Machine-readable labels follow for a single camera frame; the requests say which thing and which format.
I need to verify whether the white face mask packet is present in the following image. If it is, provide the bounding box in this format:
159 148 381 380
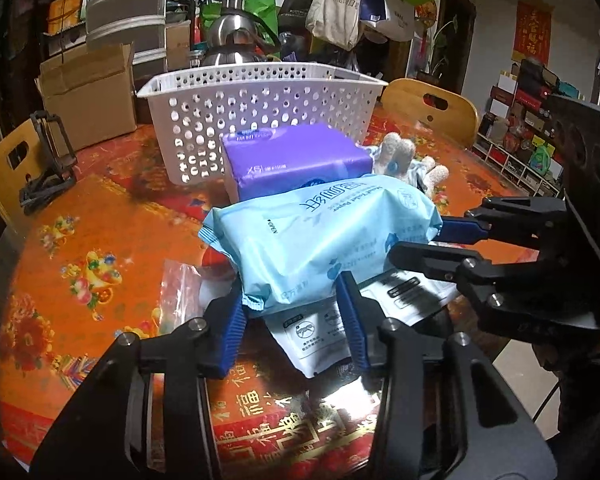
360 267 457 333
267 302 368 380

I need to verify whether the wooden chair with black stand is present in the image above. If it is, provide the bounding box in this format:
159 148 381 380
0 119 78 241

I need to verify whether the stainless steel kettle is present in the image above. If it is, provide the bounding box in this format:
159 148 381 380
200 10 282 68

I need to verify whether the small cardboard box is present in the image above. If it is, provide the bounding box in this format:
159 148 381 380
165 20 194 72

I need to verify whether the purple tissue pack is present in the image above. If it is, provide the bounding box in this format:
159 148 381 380
222 122 374 204

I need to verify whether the white fuzzy plush toy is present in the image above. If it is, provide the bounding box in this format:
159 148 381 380
367 132 451 196

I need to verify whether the clear zip bag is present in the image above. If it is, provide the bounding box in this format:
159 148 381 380
157 259 217 337

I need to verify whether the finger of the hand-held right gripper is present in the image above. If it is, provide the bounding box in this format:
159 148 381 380
387 241 600 346
432 197 569 252

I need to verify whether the white and blue hanging bag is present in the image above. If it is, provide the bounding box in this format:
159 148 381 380
359 0 417 43

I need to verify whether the large cardboard box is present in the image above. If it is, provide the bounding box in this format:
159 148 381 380
35 42 139 152

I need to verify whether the shelf of boxed goods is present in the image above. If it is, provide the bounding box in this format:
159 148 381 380
472 57 581 197

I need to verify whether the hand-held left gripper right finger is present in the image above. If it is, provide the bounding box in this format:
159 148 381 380
336 271 556 480

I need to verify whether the black folding stand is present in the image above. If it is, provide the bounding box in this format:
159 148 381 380
19 110 79 216

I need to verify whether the beige tote bag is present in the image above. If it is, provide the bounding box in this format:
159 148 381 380
305 0 369 52

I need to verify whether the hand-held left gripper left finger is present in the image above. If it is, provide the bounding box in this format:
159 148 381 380
30 290 248 480

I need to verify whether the red wall poster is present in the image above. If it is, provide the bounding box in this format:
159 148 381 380
511 0 555 65

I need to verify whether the light blue wet wipes pack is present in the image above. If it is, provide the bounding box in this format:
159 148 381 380
198 174 443 315

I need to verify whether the white perforated plastic basket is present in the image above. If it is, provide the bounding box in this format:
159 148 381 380
136 62 390 187

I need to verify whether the potted plant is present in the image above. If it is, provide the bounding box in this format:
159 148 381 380
426 15 459 82

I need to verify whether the plastic drawer tower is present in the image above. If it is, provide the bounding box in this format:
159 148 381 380
82 0 169 68

